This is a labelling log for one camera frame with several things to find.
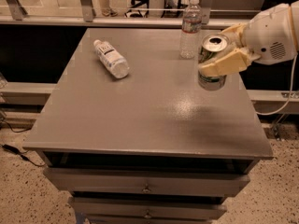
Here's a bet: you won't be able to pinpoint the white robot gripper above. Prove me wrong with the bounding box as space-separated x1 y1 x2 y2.
198 1 299 77

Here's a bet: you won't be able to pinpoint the green white 7up can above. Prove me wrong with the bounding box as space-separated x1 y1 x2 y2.
197 33 231 91

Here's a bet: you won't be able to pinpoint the upright clear water bottle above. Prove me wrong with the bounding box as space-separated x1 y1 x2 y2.
179 0 202 59

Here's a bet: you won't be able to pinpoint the lying white-label plastic bottle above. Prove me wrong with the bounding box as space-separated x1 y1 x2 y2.
93 40 129 79

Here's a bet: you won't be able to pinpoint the grey drawer cabinet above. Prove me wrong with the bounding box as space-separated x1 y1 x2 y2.
24 28 273 224

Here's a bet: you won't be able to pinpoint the person legs in background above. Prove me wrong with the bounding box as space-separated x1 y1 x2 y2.
98 0 118 17

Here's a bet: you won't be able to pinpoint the upper grey drawer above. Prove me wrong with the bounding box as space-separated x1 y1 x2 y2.
44 168 249 197

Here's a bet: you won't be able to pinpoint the grey drawer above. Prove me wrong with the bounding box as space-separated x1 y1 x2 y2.
69 198 226 220
44 168 249 197

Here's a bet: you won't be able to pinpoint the lower grey drawer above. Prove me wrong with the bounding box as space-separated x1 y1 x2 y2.
69 198 226 220

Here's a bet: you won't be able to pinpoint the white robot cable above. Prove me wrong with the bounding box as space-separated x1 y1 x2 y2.
255 53 299 117

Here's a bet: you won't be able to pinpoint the metal railing frame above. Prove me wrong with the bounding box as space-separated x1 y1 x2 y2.
0 0 261 27

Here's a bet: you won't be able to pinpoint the black cable on floor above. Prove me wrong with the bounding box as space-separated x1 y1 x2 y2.
1 143 47 168

